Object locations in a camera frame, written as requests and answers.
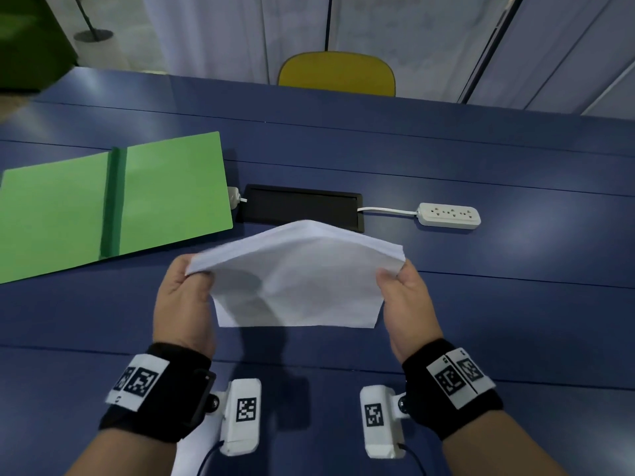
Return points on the person's right hand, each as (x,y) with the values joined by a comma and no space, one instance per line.
(409,312)

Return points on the white curtain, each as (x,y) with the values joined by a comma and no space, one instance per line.
(208,34)

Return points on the white power strip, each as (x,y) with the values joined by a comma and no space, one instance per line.
(449,215)

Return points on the green folder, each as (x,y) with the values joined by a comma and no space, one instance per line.
(54,213)

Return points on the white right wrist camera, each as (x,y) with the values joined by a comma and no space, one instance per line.
(379,436)

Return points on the green potted plant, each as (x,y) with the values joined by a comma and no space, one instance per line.
(85,12)

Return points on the yellow chair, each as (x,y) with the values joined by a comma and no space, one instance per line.
(337,74)

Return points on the thick black partition post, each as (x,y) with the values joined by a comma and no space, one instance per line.
(491,47)

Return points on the green sofa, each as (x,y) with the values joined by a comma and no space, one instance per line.
(30,44)

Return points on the person's left hand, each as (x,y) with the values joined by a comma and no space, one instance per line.
(181,312)

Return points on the person's right forearm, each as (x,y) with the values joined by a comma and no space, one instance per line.
(496,451)

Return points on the pile of white papers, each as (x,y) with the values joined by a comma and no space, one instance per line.
(297,277)

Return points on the white plant pot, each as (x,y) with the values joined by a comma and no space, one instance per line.
(104,51)

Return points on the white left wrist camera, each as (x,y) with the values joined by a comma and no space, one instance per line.
(240,431)

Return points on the thin black partition post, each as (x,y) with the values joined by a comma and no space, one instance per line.
(328,22)

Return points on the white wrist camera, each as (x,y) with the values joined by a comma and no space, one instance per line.
(379,436)
(240,431)

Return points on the person's left forearm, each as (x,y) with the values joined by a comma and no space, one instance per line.
(124,456)

